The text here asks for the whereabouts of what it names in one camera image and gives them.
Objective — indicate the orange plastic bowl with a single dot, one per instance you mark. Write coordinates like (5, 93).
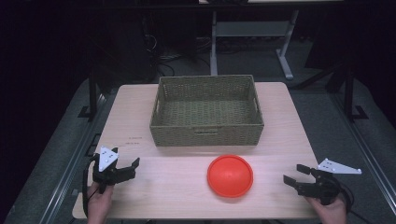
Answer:
(230, 176)

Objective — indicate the person's right hand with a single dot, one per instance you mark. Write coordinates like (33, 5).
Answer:
(331, 214)

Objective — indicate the black metal stand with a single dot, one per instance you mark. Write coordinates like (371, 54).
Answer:
(92, 96)
(349, 93)

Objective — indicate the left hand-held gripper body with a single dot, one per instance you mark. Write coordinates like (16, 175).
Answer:
(107, 177)

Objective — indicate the white metal desk frame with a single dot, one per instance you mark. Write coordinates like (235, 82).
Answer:
(252, 29)

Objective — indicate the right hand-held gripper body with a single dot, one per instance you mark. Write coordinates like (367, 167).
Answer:
(323, 188)

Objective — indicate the olive woven basket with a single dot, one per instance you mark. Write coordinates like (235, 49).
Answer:
(205, 137)

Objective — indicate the person's left hand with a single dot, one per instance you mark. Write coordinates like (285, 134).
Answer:
(99, 205)

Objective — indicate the metal floor rail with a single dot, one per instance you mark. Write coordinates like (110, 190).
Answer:
(367, 149)
(73, 161)

